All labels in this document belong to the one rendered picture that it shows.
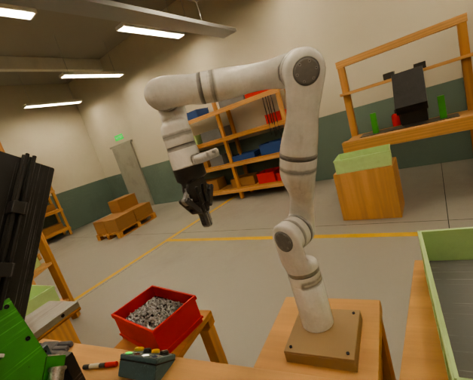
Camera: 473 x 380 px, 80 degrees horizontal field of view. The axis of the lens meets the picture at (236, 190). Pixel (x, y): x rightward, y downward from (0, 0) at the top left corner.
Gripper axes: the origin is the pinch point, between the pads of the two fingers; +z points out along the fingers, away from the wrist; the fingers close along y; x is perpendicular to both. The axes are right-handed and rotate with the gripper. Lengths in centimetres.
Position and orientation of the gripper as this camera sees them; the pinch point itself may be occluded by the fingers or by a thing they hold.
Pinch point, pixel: (205, 219)
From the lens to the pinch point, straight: 72.2
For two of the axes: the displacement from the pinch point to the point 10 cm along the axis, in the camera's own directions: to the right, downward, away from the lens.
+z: 2.9, 9.4, 2.0
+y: -4.1, 3.1, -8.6
